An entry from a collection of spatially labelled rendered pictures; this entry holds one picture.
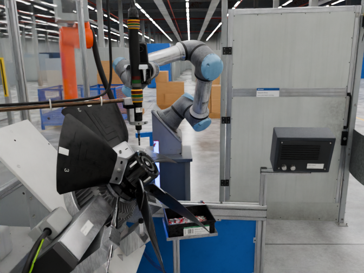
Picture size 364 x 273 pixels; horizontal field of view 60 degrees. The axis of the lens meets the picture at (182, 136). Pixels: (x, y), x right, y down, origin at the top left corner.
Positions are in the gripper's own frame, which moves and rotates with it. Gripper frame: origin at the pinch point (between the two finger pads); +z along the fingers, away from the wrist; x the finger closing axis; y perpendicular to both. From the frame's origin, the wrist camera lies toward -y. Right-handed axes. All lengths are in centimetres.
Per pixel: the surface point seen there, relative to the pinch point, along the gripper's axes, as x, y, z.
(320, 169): -79, 49, -36
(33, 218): 35, 52, 15
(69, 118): 12.1, 13.7, 27.2
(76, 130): 10.4, 17.3, 27.1
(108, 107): 13.1, 15.9, -9.5
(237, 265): -42, 105, -39
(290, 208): -105, 140, -182
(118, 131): 7.0, 23.8, -1.5
